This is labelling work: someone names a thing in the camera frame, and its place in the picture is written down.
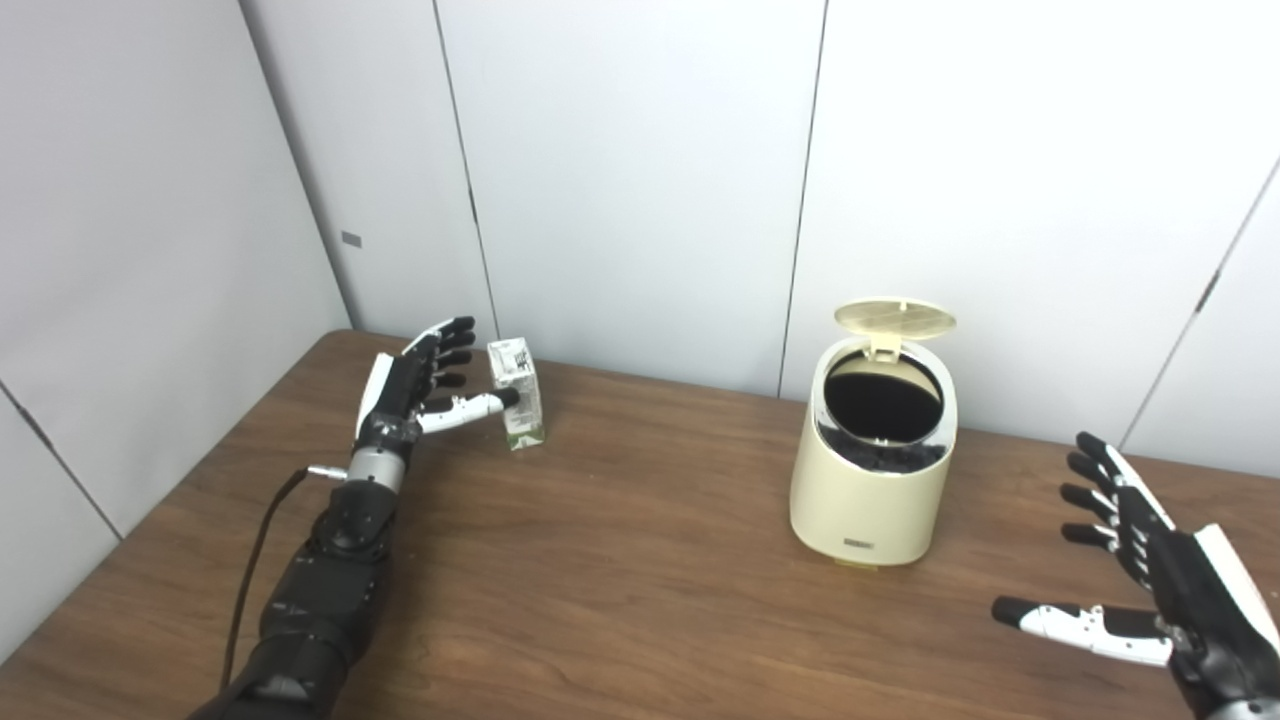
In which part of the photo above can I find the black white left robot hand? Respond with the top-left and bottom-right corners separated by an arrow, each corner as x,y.
354,316 -> 521,461

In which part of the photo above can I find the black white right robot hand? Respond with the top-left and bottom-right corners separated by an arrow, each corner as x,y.
992,431 -> 1280,713

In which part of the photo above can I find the white green milk carton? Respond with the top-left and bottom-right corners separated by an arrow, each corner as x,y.
487,338 -> 547,451

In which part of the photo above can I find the cream-colored bin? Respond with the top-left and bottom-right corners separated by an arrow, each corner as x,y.
789,297 -> 959,571

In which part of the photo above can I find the cream round bin lid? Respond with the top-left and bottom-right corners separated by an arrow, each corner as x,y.
834,297 -> 957,359

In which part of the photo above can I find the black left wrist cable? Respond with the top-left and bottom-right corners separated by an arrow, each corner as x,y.
220,464 -> 349,691

